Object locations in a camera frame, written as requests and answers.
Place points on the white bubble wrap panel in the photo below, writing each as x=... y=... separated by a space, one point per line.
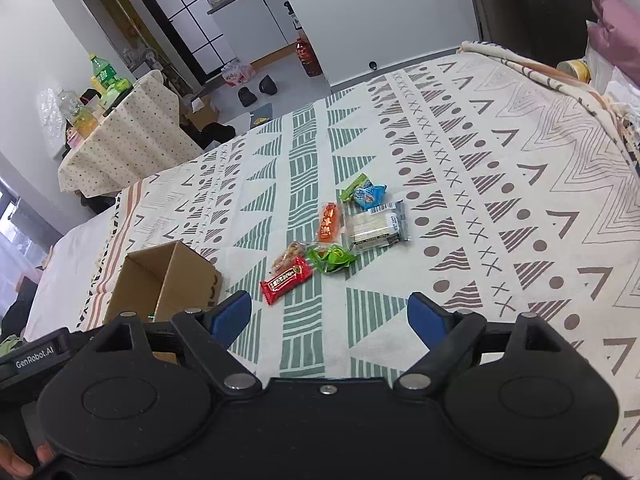
x=52 y=117

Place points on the white bed sheet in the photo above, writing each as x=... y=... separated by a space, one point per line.
x=65 y=270

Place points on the yellow tape roll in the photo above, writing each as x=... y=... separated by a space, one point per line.
x=572 y=70

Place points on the green plastic bottle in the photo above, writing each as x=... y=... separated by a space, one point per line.
x=102 y=74

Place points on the white cracker packet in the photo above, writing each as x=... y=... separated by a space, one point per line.
x=375 y=227

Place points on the brown cardboard box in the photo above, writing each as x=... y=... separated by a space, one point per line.
x=190 y=280

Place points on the green packet on table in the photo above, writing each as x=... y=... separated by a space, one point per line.
x=117 y=89

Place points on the black bag on floor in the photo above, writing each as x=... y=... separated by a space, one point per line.
x=215 y=135

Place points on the grey floor mat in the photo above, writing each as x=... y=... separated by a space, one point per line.
x=261 y=116

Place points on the small light green snack packet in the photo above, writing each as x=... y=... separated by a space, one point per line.
x=352 y=187

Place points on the small yellow bottle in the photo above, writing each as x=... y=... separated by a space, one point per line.
x=96 y=84

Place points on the clear bottle with yellow liquid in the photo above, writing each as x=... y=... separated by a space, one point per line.
x=82 y=122

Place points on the small desk fan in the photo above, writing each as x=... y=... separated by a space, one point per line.
x=146 y=57

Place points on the blue snack packet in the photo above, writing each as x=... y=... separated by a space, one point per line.
x=370 y=195

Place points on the pink pack of water bottles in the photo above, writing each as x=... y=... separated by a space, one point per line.
x=237 y=72

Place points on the small cardboard box on floor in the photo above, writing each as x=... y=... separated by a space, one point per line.
x=202 y=114

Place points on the round table with dotted cloth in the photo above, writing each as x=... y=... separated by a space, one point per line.
x=130 y=145

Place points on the person's left hand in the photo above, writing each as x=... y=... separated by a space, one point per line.
x=15 y=465

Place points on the white kitchen cabinet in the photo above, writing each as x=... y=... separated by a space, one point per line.
x=255 y=25

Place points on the red snack packet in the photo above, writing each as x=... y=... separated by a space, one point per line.
x=285 y=280

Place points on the black framed sliding door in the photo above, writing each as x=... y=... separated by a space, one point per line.
x=185 y=20

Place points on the green cloth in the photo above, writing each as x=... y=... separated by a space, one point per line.
x=10 y=346

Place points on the pink cloth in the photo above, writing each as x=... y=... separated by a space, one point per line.
x=615 y=30

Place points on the clear peanut snack packet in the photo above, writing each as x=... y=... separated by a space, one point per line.
x=287 y=255

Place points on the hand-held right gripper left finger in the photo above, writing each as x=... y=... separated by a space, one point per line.
x=232 y=317

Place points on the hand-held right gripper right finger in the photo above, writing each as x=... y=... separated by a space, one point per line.
x=425 y=317

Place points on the pink box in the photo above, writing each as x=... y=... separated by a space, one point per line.
x=74 y=137

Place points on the black spray bottle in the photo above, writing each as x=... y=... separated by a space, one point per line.
x=292 y=16

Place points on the orange snack packet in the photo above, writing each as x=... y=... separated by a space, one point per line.
x=329 y=222

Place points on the black folded panel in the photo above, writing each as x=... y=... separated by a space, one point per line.
x=525 y=0

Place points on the dark red bottle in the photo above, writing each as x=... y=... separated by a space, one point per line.
x=307 y=57

